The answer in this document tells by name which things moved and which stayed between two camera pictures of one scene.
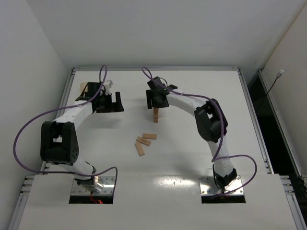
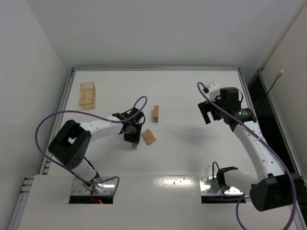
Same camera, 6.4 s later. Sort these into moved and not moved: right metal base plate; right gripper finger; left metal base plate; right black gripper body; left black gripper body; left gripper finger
Moved: right gripper finger; right black gripper body; left black gripper body; left gripper finger
Not moved: right metal base plate; left metal base plate
